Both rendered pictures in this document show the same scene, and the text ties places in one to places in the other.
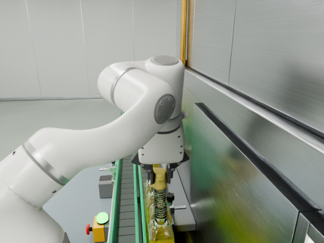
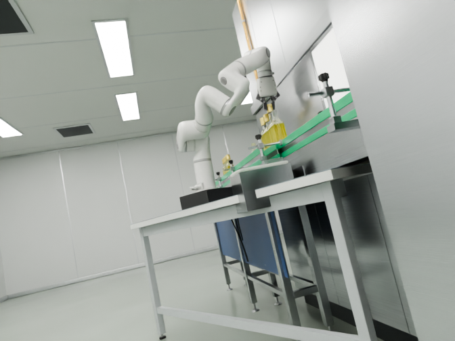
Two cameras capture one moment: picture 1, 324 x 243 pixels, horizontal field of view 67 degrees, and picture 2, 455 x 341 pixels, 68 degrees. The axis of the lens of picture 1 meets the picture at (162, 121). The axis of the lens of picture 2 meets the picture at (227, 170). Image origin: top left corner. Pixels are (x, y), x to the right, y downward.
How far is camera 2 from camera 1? 1.52 m
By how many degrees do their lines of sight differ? 27
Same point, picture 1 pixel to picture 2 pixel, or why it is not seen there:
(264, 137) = (298, 52)
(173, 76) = not seen: hidden behind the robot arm
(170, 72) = not seen: hidden behind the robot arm
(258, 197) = (303, 67)
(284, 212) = (307, 57)
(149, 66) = not seen: hidden behind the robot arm
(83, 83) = (130, 250)
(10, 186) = (235, 65)
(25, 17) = (60, 187)
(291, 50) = (296, 30)
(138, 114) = (262, 50)
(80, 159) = (249, 63)
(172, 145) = (271, 84)
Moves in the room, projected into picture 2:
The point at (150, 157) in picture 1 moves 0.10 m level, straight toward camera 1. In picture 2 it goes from (264, 92) to (269, 84)
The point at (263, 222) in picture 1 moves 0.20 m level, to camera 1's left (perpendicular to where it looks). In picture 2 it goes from (306, 70) to (265, 77)
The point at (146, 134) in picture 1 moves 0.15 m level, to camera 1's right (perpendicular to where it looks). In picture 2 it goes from (265, 57) to (294, 52)
